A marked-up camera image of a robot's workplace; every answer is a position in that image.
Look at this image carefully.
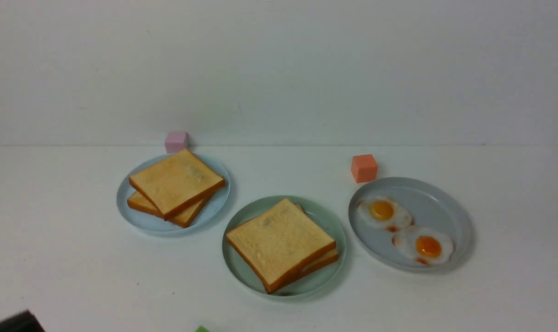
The grey egg plate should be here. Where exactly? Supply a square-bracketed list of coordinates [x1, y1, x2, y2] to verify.
[348, 177, 475, 274]

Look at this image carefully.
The pink cube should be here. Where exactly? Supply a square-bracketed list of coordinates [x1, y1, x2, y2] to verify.
[164, 131, 189, 154]

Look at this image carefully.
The green center plate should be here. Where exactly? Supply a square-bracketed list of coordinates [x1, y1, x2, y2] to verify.
[221, 195, 351, 302]

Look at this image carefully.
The light blue bread plate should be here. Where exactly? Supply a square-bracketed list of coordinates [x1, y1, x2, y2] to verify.
[117, 154, 233, 237]

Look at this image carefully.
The dark object bottom left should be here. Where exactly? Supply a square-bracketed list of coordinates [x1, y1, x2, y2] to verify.
[0, 310, 45, 332]

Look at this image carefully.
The toast slice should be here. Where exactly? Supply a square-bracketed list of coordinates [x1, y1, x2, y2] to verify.
[226, 198, 336, 294]
[129, 149, 226, 220]
[127, 191, 213, 228]
[294, 249, 339, 281]

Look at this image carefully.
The green block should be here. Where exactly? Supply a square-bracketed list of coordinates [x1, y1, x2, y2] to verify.
[195, 326, 211, 332]

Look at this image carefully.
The fried egg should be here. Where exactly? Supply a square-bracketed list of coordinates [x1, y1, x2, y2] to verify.
[392, 225, 455, 266]
[356, 196, 415, 233]

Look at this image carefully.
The fried egg left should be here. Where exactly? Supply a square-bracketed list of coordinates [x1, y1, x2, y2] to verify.
[356, 196, 415, 233]

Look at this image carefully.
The orange cube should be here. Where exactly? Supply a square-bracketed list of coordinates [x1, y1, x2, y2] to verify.
[350, 154, 379, 184]

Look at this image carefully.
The fried egg lower right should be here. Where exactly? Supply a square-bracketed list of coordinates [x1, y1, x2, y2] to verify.
[392, 225, 455, 266]

